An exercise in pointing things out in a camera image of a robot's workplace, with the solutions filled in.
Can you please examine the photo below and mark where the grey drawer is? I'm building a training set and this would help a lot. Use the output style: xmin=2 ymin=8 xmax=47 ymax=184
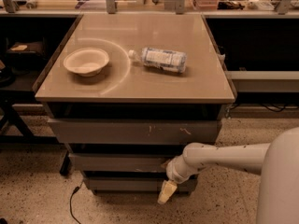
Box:
xmin=82 ymin=171 xmax=199 ymax=195
xmin=48 ymin=119 xmax=221 ymax=145
xmin=69 ymin=144 xmax=184 ymax=173

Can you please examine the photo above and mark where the grey top drawer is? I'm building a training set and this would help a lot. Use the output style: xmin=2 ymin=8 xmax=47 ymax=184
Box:
xmin=48 ymin=119 xmax=221 ymax=145

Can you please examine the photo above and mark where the white paper bowl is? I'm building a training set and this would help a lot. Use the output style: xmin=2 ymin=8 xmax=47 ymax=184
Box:
xmin=64 ymin=48 xmax=109 ymax=77

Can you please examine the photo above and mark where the grey bottom drawer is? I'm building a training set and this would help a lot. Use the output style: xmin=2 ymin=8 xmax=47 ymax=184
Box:
xmin=82 ymin=171 xmax=199 ymax=195

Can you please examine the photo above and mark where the black stand left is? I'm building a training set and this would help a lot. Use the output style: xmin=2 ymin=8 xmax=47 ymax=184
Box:
xmin=0 ymin=37 xmax=60 ymax=146

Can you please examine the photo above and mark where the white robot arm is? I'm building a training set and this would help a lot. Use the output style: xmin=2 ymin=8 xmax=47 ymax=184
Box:
xmin=158 ymin=127 xmax=299 ymax=224

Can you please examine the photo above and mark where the grey drawer cabinet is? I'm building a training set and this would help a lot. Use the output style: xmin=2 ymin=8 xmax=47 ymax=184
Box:
xmin=32 ymin=13 xmax=237 ymax=196

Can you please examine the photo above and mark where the clear plastic water bottle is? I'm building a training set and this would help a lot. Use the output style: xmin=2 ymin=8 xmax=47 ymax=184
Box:
xmin=128 ymin=48 xmax=187 ymax=74

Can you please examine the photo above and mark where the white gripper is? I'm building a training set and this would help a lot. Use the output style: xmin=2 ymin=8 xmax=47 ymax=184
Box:
xmin=158 ymin=155 xmax=195 ymax=204

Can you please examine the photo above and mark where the black cable on floor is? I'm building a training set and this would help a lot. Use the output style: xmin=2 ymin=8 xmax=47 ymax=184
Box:
xmin=68 ymin=185 xmax=82 ymax=224

